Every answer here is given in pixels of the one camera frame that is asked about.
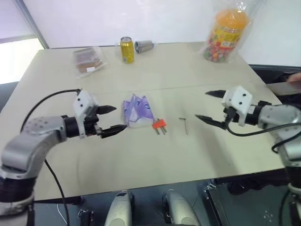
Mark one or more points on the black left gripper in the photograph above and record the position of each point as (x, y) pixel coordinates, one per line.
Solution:
(92, 123)

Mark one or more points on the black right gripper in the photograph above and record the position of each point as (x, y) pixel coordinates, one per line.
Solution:
(231, 115)

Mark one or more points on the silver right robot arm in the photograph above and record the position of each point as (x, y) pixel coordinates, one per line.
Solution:
(279, 115)

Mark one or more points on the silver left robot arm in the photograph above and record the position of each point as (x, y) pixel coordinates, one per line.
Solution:
(35, 131)

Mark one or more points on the person's bare hand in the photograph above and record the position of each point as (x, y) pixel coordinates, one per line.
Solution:
(295, 78)

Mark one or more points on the purple white snack packet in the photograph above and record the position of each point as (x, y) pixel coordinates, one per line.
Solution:
(138, 110)

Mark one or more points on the orange plug adapter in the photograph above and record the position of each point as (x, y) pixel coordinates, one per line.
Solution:
(159, 123)

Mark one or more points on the clear plastic food package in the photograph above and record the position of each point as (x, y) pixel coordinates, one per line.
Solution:
(88, 61)

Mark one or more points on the yellow drink can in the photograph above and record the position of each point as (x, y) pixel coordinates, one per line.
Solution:
(127, 50)

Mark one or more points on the grey flat card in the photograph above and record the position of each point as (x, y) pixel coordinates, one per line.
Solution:
(282, 88)

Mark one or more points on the orange lidded candy jar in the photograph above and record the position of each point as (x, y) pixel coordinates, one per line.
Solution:
(225, 35)

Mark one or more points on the silver metal cylinder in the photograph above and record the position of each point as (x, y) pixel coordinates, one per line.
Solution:
(143, 46)

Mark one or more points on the silver rounded robot leg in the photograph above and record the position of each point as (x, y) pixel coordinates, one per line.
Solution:
(120, 209)
(179, 209)

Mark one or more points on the black metal case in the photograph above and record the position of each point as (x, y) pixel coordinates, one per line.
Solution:
(235, 207)

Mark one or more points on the clear plastic bag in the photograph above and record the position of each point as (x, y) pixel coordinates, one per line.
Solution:
(241, 6)

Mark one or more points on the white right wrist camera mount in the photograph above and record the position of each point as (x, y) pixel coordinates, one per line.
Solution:
(238, 99)

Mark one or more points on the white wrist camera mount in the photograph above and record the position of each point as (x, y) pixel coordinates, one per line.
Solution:
(82, 101)
(238, 99)

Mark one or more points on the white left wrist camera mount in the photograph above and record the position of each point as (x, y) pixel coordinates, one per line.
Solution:
(82, 101)

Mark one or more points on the small black bracket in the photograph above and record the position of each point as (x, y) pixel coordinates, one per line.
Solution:
(85, 217)

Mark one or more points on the grey window frame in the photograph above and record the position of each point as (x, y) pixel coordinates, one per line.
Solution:
(36, 23)

